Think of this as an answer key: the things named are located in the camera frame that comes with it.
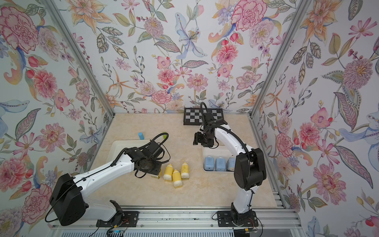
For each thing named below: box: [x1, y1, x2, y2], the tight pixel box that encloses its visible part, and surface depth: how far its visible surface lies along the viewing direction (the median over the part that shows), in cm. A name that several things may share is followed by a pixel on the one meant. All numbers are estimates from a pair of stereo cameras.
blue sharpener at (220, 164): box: [215, 156, 227, 172], surface depth 88 cm
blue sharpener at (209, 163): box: [204, 155, 215, 172], surface depth 88 cm
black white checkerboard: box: [183, 107, 225, 126], surface depth 120 cm
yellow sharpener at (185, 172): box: [180, 161, 190, 180], surface depth 84 cm
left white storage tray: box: [106, 139, 151, 165], surface depth 102 cm
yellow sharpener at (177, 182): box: [172, 168, 183, 189], surface depth 82 cm
